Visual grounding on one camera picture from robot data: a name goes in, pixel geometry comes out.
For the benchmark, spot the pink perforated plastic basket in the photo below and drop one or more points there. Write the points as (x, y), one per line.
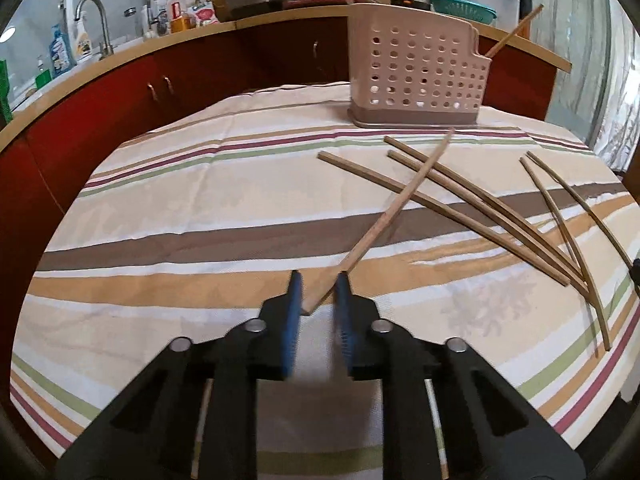
(415, 75)

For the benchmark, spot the striped tablecloth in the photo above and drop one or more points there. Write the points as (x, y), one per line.
(200, 200)

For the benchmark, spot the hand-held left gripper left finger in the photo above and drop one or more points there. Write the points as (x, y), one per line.
(290, 330)

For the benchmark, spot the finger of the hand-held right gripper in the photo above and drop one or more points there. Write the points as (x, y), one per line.
(636, 275)

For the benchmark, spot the pink packet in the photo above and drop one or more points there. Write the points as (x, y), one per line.
(206, 15)

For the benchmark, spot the teal plastic colander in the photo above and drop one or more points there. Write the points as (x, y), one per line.
(465, 10)

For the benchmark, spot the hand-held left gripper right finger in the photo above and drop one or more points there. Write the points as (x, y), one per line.
(345, 330)

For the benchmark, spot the red induction cooker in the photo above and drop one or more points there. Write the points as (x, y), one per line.
(310, 2)

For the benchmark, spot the aluminium frame window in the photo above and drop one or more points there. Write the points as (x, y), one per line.
(35, 15)

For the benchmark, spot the blue dish soap bottle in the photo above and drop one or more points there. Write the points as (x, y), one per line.
(60, 55)

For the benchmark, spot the green soap bottle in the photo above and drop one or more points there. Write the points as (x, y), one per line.
(44, 76)

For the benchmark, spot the translucent plastic container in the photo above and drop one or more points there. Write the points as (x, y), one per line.
(507, 15)

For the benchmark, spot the sliding glass door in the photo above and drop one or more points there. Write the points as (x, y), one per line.
(575, 60)

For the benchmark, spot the white spray bottle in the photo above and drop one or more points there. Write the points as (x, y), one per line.
(82, 40)

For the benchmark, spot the steel faucet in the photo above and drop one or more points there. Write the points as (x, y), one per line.
(106, 35)

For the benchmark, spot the amber oil bottle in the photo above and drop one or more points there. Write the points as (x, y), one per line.
(179, 15)

